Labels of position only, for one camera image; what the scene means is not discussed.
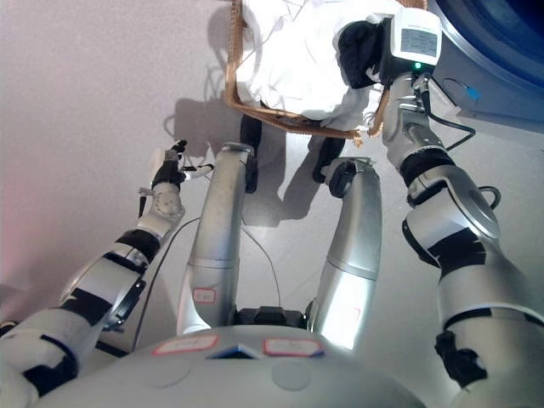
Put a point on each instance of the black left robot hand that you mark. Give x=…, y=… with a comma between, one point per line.
x=168, y=170

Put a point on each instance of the black right robot foot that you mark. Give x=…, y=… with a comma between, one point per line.
x=327, y=157

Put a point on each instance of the silver right robot leg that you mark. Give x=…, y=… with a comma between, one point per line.
x=353, y=255

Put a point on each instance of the silver left robot leg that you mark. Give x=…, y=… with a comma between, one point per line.
x=217, y=221

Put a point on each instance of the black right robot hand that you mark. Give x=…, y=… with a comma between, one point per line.
x=414, y=38

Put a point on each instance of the black garment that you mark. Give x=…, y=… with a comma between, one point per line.
x=357, y=51

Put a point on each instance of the silver robot torso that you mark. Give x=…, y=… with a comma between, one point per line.
x=238, y=374

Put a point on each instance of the silver robot leg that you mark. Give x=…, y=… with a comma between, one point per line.
x=217, y=221
x=353, y=255

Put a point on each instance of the black robot foot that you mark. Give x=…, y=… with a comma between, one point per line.
x=327, y=157
x=251, y=132

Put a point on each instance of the grey front-load washing machine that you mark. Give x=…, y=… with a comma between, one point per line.
x=489, y=85

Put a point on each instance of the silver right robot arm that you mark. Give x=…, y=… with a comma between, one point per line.
x=459, y=221

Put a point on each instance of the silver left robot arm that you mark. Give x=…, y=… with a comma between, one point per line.
x=98, y=285

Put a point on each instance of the brown wicker laundry basket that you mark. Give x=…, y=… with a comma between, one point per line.
x=231, y=76

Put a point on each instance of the white clothes pile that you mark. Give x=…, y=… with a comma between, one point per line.
x=297, y=55

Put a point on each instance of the black left robot foot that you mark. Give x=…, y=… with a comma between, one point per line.
x=251, y=132

